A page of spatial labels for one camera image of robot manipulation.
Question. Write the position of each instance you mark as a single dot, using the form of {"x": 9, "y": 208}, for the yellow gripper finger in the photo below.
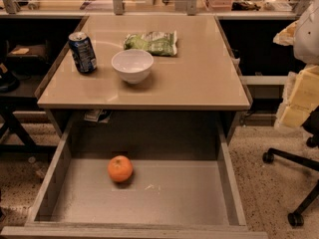
{"x": 286, "y": 36}
{"x": 300, "y": 98}

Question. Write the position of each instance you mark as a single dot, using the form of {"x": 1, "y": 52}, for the orange fruit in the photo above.
{"x": 120, "y": 168}

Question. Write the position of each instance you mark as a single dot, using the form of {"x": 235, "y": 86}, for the white bowl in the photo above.
{"x": 133, "y": 66}

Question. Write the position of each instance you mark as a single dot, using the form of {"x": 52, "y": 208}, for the green chip bag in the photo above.
{"x": 155, "y": 42}

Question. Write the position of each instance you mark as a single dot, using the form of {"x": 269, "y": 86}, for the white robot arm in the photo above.
{"x": 306, "y": 39}

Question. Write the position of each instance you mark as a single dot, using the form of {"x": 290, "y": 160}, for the open grey drawer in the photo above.
{"x": 182, "y": 187}

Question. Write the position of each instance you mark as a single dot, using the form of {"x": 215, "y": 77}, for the black stand left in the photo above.
{"x": 18, "y": 95}

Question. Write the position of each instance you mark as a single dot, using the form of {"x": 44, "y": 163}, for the beige counter cabinet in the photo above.
{"x": 199, "y": 77}

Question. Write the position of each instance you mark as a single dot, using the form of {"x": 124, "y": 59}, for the blue soda can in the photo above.
{"x": 82, "y": 52}

